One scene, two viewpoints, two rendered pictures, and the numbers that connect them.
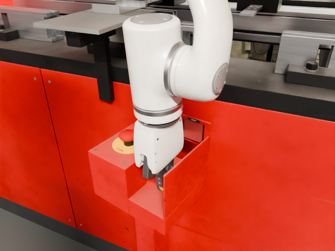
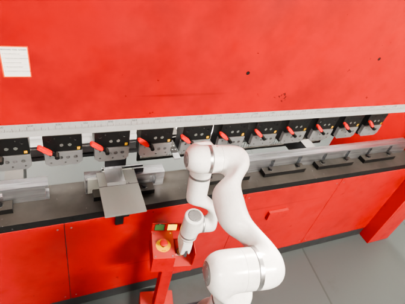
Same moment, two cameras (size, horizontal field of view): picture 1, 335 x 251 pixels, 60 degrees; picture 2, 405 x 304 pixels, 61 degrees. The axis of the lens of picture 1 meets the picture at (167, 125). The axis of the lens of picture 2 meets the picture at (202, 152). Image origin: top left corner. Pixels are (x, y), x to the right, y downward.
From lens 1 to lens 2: 1.36 m
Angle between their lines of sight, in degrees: 45
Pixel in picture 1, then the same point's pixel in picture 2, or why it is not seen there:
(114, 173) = (169, 260)
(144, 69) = (196, 231)
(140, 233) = (164, 275)
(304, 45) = not seen: hidden behind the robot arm
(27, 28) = (25, 196)
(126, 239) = (115, 283)
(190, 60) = (211, 225)
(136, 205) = (178, 266)
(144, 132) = (189, 244)
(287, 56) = not seen: hidden behind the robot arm
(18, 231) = not seen: outside the picture
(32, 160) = (35, 277)
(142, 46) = (197, 227)
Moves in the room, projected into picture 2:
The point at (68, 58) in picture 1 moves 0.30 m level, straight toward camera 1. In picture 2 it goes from (90, 212) to (145, 242)
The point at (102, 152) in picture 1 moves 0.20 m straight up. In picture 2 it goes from (158, 256) to (164, 230)
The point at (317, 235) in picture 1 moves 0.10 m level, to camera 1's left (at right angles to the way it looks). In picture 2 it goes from (217, 231) to (206, 240)
